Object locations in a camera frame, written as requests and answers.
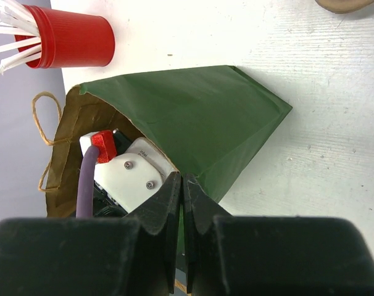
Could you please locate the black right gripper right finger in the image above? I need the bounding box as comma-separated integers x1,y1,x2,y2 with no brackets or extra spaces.
183,175,374,295

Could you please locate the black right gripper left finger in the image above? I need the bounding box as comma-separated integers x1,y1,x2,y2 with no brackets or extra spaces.
0,173,181,295

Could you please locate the green brown paper bag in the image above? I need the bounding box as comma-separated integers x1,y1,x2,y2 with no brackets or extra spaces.
45,65,291,231

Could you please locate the red straw holder cup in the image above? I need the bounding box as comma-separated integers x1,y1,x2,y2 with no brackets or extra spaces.
25,5,115,68

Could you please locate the white wrapped straws bundle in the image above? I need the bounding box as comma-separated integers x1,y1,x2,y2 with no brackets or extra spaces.
0,1,43,76

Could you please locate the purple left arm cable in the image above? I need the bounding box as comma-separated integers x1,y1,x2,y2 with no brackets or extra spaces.
75,144,100,218

